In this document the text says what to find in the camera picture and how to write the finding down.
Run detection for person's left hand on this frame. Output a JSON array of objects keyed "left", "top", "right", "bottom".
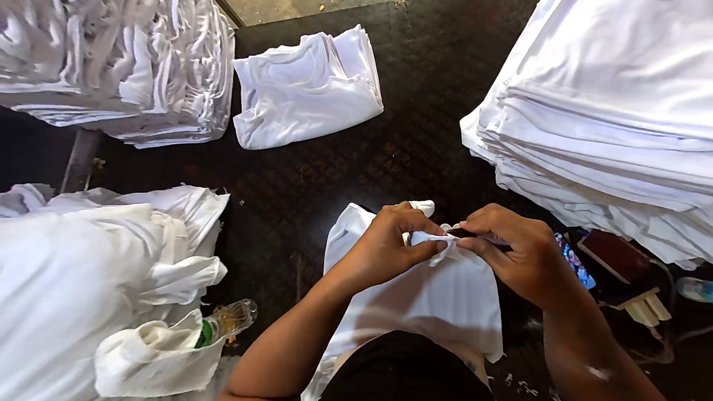
[{"left": 343, "top": 201, "right": 449, "bottom": 295}]

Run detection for person's right hand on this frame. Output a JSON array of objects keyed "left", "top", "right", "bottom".
[{"left": 455, "top": 203, "right": 573, "bottom": 313}]

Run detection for small black thread snips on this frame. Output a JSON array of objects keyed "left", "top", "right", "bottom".
[{"left": 446, "top": 227, "right": 512, "bottom": 253}]

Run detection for white garment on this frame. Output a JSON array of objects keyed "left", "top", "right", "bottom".
[{"left": 301, "top": 200, "right": 504, "bottom": 401}]

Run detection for phone with lit screen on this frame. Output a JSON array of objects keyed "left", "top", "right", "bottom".
[{"left": 554, "top": 232, "right": 597, "bottom": 291}]

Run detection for person's body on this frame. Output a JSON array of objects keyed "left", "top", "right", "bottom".
[{"left": 319, "top": 330, "right": 495, "bottom": 401}]

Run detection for dark red wallet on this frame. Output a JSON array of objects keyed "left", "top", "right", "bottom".
[{"left": 577, "top": 229, "right": 651, "bottom": 285}]

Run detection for folded white shirts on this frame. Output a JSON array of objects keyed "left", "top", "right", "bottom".
[{"left": 233, "top": 24, "right": 384, "bottom": 151}]

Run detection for large stack of white fabric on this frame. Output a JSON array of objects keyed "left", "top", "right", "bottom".
[{"left": 460, "top": 0, "right": 713, "bottom": 271}]

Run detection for cream power plug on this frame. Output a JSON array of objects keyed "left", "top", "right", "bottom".
[{"left": 616, "top": 287, "right": 673, "bottom": 328}]

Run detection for clear bottle with green label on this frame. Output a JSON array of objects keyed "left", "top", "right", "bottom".
[{"left": 195, "top": 299, "right": 258, "bottom": 349}]

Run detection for blue and white packet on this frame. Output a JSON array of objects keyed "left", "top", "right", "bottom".
[{"left": 675, "top": 277, "right": 713, "bottom": 304}]

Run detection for tall stack of white garments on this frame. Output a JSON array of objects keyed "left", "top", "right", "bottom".
[{"left": 0, "top": 0, "right": 236, "bottom": 149}]

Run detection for pile of white cloth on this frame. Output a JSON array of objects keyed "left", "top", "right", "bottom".
[{"left": 0, "top": 184, "right": 231, "bottom": 401}]

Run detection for grey cable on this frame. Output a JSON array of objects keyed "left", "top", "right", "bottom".
[{"left": 628, "top": 258, "right": 713, "bottom": 365}]

